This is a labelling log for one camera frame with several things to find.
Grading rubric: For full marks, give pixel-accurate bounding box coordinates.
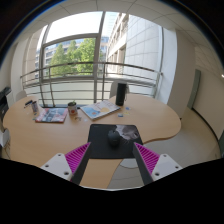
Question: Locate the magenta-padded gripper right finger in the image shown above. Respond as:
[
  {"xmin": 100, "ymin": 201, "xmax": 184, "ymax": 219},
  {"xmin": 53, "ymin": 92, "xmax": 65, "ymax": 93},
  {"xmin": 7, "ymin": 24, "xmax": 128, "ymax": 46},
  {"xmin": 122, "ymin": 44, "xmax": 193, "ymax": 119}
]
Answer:
[{"xmin": 132, "ymin": 142, "xmax": 184, "ymax": 186}]

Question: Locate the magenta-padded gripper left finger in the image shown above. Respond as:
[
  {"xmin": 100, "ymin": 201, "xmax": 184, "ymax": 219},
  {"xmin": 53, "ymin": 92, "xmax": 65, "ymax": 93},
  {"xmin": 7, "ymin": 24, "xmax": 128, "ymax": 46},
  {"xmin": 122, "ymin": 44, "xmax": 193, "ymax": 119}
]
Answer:
[{"xmin": 40, "ymin": 142, "xmax": 93, "ymax": 186}]

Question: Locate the black computer mouse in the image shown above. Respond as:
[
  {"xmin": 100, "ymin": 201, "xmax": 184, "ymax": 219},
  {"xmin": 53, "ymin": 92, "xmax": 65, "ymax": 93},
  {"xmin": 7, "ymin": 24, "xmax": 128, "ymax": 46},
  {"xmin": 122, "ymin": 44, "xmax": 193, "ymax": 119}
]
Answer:
[{"xmin": 107, "ymin": 129, "xmax": 122, "ymax": 147}]

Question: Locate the black mouse pad with cat print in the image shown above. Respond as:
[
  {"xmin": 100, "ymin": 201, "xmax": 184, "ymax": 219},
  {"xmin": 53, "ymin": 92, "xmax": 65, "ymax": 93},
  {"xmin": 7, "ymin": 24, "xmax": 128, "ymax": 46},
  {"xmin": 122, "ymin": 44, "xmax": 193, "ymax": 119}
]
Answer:
[{"xmin": 87, "ymin": 123, "xmax": 144, "ymax": 160}]

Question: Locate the white table base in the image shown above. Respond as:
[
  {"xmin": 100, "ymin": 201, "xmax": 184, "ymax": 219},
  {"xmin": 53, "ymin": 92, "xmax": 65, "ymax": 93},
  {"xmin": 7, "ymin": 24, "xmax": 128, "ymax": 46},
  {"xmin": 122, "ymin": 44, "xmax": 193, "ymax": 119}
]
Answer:
[{"xmin": 119, "ymin": 158, "xmax": 138, "ymax": 170}]

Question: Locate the red magazine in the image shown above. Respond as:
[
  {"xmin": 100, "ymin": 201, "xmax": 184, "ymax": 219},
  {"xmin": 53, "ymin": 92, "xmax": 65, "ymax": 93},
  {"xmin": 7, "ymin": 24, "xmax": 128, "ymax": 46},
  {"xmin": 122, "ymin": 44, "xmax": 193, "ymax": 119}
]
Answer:
[{"xmin": 34, "ymin": 107, "xmax": 69, "ymax": 124}]

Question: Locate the white mug with plant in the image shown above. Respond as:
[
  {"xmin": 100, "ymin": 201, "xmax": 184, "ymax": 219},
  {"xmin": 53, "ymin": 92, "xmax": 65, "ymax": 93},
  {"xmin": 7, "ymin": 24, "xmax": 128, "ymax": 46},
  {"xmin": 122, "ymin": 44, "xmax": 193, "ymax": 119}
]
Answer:
[{"xmin": 67, "ymin": 100, "xmax": 79, "ymax": 117}]

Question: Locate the patterned cup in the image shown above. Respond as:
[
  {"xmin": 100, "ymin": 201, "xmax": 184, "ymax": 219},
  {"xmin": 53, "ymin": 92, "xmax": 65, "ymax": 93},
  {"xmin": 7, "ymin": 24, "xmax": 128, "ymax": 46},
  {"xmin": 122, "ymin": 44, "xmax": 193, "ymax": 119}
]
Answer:
[{"xmin": 31, "ymin": 100, "xmax": 39, "ymax": 115}]

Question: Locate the white and blue open magazine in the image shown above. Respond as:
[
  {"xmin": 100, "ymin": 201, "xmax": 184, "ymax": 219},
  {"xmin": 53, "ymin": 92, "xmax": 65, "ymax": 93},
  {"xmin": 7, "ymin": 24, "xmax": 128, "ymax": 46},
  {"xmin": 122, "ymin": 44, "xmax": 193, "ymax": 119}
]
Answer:
[{"xmin": 79, "ymin": 100, "xmax": 122, "ymax": 121}]

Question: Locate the grey door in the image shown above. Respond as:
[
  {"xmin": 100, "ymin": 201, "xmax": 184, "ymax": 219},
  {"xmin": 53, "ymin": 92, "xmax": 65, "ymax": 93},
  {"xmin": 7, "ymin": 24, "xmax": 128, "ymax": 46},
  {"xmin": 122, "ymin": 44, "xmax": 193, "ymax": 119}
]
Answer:
[{"xmin": 187, "ymin": 69, "xmax": 202, "ymax": 110}]

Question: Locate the black drink bottle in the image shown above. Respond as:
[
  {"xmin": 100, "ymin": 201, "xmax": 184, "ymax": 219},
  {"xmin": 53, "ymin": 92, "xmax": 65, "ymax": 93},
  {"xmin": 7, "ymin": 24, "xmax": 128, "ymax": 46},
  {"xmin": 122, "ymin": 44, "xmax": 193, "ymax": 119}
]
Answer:
[{"xmin": 115, "ymin": 82, "xmax": 128, "ymax": 107}]

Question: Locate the metal balcony railing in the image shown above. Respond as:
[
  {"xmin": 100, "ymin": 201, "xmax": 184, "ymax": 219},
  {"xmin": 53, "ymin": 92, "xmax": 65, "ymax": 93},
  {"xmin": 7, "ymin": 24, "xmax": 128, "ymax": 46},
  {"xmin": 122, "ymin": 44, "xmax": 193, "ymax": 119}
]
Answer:
[{"xmin": 19, "ymin": 61, "xmax": 163, "ymax": 108}]

